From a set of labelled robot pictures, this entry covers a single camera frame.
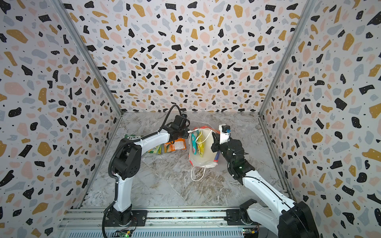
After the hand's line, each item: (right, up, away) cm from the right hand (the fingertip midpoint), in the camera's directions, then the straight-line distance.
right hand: (212, 130), depth 76 cm
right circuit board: (+17, -50, -4) cm, 53 cm away
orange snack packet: (-20, -10, +22) cm, 32 cm away
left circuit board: (-42, -49, -5) cm, 64 cm away
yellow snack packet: (-6, -8, +12) cm, 16 cm away
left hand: (-16, +1, +21) cm, 26 cm away
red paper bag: (0, -17, +14) cm, 22 cm away
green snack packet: (-53, -5, +28) cm, 60 cm away
